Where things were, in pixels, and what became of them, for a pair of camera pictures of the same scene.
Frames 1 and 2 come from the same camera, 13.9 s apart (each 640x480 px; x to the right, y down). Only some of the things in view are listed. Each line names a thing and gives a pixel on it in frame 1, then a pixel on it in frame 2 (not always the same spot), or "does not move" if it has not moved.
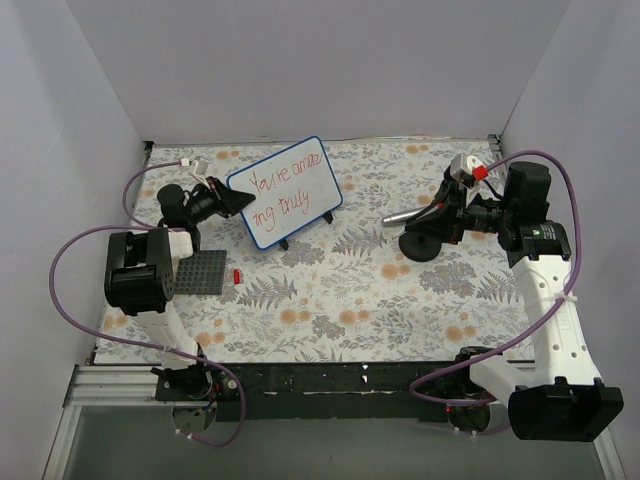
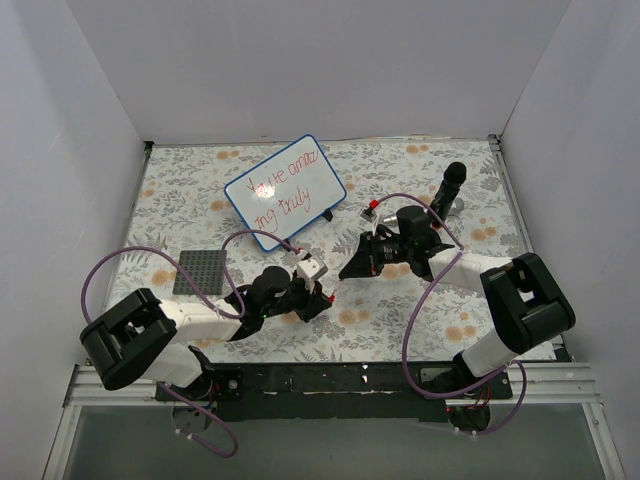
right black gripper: [458, 220] → [373, 253]
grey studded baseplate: [202, 273] does not move
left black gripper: [216, 195] → [304, 298]
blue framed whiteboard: [292, 187] does not move
